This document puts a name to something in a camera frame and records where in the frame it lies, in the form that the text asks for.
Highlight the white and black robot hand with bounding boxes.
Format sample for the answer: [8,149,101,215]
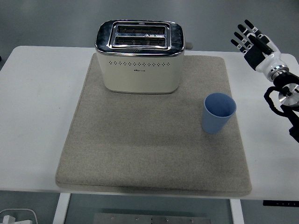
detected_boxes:
[230,19,287,79]

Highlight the white table leg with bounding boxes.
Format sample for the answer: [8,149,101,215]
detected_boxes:
[52,193,71,224]
[229,198,245,224]

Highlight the blue plastic cup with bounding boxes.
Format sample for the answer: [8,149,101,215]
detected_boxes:
[201,92,237,134]

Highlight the beige felt mat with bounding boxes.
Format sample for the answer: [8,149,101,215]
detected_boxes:
[55,52,253,196]

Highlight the cream and chrome toaster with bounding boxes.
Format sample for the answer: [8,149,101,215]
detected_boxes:
[94,20,194,95]

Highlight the white block in tray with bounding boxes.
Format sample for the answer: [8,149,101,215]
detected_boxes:
[0,215,32,224]

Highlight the black table control panel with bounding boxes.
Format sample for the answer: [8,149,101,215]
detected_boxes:
[263,200,299,207]

